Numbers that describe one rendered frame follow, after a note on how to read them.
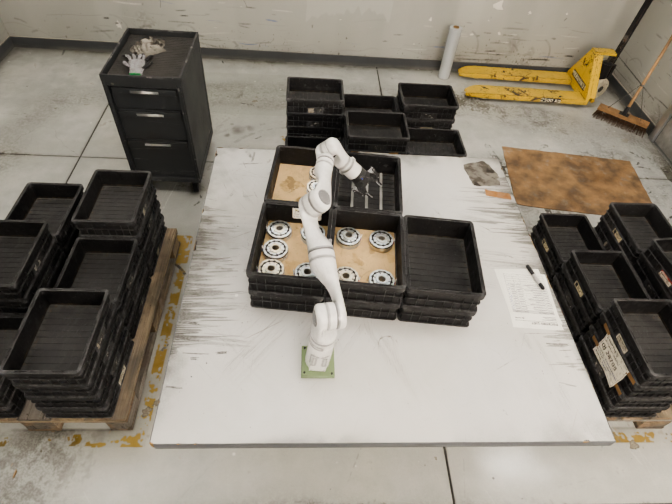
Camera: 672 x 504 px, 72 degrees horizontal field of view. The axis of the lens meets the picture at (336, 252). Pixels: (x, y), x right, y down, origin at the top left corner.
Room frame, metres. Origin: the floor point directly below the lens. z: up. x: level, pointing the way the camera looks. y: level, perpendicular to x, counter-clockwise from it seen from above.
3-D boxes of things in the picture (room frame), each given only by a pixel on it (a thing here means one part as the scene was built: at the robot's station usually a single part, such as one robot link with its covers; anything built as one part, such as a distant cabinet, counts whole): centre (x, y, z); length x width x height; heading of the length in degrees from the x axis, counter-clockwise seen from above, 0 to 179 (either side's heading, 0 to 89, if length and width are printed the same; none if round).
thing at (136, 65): (2.53, 1.30, 0.88); 0.25 x 0.19 x 0.03; 6
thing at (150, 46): (2.77, 1.30, 0.88); 0.29 x 0.22 x 0.03; 6
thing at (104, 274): (1.31, 1.14, 0.31); 0.40 x 0.30 x 0.34; 6
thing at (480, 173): (2.08, -0.75, 0.71); 0.22 x 0.19 x 0.01; 6
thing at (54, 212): (1.66, 1.58, 0.31); 0.40 x 0.30 x 0.34; 7
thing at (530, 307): (1.25, -0.86, 0.70); 0.33 x 0.23 x 0.01; 6
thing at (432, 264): (1.25, -0.42, 0.87); 0.40 x 0.30 x 0.11; 1
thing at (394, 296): (1.24, -0.12, 0.87); 0.40 x 0.30 x 0.11; 1
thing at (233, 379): (1.36, -0.17, 0.35); 1.60 x 1.60 x 0.70; 6
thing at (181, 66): (2.66, 1.24, 0.45); 0.60 x 0.45 x 0.90; 6
